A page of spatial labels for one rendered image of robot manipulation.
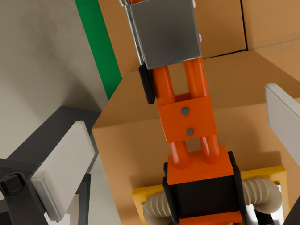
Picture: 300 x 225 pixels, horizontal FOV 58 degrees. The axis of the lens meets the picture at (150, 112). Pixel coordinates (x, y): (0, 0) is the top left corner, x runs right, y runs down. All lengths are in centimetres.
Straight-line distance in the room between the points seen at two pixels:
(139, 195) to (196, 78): 31
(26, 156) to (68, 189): 102
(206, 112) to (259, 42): 59
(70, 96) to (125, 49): 78
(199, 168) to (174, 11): 19
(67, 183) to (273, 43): 80
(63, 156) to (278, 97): 13
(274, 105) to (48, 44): 143
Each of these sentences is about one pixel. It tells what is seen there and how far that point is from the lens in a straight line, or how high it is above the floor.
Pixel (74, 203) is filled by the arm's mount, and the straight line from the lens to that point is 86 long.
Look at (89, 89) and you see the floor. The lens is 153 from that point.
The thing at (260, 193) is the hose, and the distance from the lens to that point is 47.
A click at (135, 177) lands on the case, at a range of 56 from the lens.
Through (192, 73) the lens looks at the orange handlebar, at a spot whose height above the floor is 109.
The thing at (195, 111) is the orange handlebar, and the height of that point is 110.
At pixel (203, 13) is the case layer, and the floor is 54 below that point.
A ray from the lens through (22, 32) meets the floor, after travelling 160.
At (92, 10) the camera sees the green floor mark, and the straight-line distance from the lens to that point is 144.
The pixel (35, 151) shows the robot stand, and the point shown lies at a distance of 122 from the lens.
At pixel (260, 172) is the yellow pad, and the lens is 54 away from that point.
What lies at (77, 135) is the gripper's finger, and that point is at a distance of 19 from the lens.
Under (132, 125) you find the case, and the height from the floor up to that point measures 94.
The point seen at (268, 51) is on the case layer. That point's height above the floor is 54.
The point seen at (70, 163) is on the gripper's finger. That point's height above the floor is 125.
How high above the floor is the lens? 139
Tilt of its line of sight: 66 degrees down
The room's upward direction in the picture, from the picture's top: 168 degrees counter-clockwise
